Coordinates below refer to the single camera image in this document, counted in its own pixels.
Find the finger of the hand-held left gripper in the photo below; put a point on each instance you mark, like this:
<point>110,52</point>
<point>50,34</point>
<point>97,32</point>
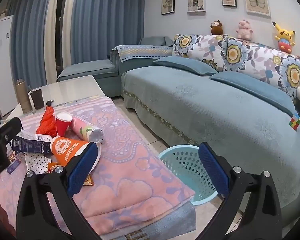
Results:
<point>11,128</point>

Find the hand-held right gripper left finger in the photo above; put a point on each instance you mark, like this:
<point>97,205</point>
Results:
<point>83,165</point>

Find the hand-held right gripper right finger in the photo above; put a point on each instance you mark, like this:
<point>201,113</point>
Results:
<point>212,165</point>

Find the blue and white carton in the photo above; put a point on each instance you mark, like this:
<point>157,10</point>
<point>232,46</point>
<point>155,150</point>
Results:
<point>27,145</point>

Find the orange paper cup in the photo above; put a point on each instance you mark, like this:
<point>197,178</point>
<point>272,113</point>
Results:
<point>65,150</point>

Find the teal plastic basket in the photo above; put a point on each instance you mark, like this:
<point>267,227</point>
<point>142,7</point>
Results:
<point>182,162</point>

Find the pink cylindrical can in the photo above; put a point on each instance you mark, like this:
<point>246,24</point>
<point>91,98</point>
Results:
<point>86,130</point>

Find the polka dot wrapper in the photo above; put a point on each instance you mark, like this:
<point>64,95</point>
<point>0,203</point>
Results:
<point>37,163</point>

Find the red paper cup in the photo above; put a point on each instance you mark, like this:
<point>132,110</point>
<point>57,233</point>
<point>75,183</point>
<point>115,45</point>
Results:
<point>62,125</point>

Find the dark blue packet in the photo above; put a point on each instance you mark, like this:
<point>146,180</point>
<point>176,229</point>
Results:
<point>13,166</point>

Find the orange snack packet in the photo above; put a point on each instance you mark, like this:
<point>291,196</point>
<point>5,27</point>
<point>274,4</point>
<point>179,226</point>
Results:
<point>88,180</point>

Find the orange plastic bag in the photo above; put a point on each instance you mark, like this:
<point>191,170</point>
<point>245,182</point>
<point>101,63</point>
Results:
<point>46,123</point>

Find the metal thermos bottle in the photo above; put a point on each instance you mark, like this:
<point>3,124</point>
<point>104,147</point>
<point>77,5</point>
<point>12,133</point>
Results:
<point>23,95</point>

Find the dark brown cup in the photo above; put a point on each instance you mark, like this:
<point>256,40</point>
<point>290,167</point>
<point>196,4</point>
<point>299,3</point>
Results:
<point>37,100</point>

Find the teal sectional sofa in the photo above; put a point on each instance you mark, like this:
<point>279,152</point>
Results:
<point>202,120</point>

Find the black key bunch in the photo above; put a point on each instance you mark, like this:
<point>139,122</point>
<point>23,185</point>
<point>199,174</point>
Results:
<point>49,103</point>

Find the white refrigerator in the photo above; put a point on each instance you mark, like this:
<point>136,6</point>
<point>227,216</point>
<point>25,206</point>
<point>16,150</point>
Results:
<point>2,67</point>

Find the blue-grey table cloth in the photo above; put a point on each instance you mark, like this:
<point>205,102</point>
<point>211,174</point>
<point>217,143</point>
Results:
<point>165,220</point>

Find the blue pillow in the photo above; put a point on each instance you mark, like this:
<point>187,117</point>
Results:
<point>255,90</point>
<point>185,65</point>

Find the blue curtain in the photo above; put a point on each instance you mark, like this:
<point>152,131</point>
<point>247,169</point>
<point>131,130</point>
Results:
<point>30,42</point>
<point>107,17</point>

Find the colourful puzzle cube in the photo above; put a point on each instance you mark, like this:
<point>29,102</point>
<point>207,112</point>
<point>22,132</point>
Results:
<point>295,123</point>

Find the cream curtain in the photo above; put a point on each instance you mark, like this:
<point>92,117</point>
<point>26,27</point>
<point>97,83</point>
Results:
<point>52,30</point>
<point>70,25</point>

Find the dark window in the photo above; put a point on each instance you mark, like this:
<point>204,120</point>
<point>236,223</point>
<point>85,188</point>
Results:
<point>62,30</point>

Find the floral sofa back cover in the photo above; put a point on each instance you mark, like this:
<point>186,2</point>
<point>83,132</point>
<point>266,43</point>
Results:
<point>240,52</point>

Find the blue striped sofa towel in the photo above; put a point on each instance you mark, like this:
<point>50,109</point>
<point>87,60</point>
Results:
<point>140,51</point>

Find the teal back cushion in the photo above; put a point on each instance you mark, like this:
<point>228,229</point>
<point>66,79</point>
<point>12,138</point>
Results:
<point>155,41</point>

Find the brown monkey plush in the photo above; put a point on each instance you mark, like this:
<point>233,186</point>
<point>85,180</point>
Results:
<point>216,27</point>

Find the pink pig plush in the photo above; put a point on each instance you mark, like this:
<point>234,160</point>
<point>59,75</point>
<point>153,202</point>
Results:
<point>244,30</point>

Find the yellow mouse plush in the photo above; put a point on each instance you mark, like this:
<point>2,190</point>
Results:
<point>283,36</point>

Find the newspaper print canvas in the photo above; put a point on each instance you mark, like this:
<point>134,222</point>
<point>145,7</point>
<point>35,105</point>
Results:
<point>196,3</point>

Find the butterfly picture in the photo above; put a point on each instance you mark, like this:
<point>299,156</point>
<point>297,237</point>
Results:
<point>257,3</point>

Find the tall black picture frame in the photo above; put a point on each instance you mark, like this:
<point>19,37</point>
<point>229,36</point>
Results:
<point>168,2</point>

